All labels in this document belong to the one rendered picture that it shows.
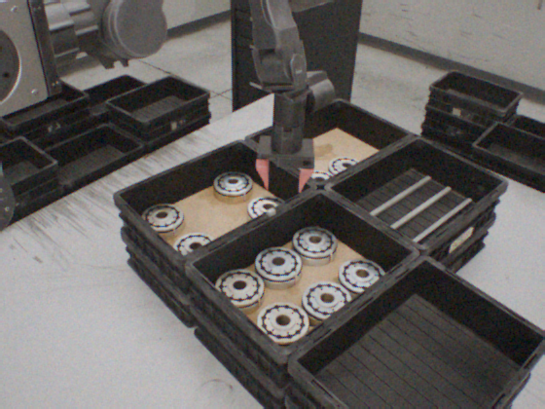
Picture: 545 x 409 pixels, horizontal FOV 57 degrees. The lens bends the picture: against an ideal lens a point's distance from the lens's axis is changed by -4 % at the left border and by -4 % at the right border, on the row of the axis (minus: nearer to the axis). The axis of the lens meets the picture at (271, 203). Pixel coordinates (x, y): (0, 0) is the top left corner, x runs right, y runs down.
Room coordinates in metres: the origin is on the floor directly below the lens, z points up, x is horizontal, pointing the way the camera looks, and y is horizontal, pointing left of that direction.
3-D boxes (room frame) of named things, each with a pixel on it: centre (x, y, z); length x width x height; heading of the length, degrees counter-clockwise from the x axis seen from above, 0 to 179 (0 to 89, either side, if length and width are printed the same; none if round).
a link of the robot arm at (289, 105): (0.83, -0.03, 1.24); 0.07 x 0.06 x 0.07; 140
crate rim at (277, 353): (0.76, -0.07, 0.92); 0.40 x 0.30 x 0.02; 133
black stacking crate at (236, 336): (0.76, -0.07, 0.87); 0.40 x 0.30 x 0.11; 133
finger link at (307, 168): (0.82, -0.04, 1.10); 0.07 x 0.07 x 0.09; 88
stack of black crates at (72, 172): (1.83, 0.79, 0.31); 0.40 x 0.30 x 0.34; 140
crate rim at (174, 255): (0.98, 0.13, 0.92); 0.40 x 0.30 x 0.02; 133
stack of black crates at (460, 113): (2.36, -1.01, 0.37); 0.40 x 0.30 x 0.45; 50
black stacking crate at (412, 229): (1.03, -0.36, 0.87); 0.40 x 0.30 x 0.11; 133
